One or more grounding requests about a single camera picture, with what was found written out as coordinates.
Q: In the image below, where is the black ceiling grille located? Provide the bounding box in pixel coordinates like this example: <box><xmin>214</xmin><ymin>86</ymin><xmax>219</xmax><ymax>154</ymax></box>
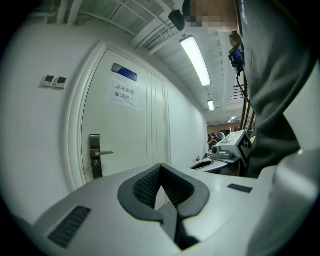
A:
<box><xmin>229</xmin><ymin>84</ymin><xmax>245</xmax><ymax>101</ymax></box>

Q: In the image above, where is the long ceiling light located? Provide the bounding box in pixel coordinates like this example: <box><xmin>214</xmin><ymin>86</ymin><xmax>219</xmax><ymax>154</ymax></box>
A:
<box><xmin>179</xmin><ymin>35</ymin><xmax>212</xmax><ymax>88</ymax></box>

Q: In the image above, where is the metal door lock plate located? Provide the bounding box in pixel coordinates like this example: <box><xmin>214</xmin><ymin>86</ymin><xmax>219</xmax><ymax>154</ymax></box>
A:
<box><xmin>89</xmin><ymin>133</ymin><xmax>104</xmax><ymax>180</ymax></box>

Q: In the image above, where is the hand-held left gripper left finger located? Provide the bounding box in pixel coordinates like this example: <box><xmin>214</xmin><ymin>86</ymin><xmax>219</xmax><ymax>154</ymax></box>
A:
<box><xmin>33</xmin><ymin>163</ymin><xmax>183</xmax><ymax>256</ymax></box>

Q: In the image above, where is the person's black shirt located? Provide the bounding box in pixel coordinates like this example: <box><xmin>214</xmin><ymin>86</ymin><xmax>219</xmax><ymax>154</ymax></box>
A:
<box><xmin>234</xmin><ymin>0</ymin><xmax>318</xmax><ymax>180</ymax></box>

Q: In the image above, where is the black head camera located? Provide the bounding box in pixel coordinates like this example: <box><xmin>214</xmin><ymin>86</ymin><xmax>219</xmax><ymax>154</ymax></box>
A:
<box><xmin>168</xmin><ymin>9</ymin><xmax>186</xmax><ymax>32</ymax></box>

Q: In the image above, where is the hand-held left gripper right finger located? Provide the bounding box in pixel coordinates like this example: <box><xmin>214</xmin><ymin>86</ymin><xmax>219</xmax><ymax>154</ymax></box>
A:
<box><xmin>161</xmin><ymin>163</ymin><xmax>274</xmax><ymax>251</ymax></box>

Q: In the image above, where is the metal door handle lever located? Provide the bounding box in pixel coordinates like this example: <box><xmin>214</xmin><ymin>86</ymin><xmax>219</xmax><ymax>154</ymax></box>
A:
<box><xmin>92</xmin><ymin>149</ymin><xmax>115</xmax><ymax>157</ymax></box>

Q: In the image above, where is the person's head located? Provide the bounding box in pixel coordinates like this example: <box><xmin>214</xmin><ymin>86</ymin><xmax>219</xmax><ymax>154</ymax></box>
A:
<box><xmin>182</xmin><ymin>0</ymin><xmax>242</xmax><ymax>33</ymax></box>

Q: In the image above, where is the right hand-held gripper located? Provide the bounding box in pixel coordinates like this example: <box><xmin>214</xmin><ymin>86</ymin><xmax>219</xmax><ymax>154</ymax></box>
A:
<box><xmin>191</xmin><ymin>129</ymin><xmax>253</xmax><ymax>173</ymax></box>

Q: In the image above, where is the white paper notice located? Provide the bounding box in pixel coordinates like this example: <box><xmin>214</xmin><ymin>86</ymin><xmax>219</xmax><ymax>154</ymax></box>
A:
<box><xmin>107</xmin><ymin>79</ymin><xmax>141</xmax><ymax>110</ymax></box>

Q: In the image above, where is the black blue chest device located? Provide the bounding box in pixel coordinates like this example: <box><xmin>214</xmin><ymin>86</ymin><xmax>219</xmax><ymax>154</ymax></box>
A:
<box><xmin>227</xmin><ymin>43</ymin><xmax>245</xmax><ymax>74</ymax></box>

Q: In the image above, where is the blue door sign plate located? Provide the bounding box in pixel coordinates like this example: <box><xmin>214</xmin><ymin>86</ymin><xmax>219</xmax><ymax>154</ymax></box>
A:
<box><xmin>111</xmin><ymin>62</ymin><xmax>139</xmax><ymax>83</ymax></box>

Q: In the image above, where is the black device cable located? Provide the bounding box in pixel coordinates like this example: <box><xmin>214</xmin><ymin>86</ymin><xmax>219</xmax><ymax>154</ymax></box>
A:
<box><xmin>236</xmin><ymin>71</ymin><xmax>255</xmax><ymax>109</ymax></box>

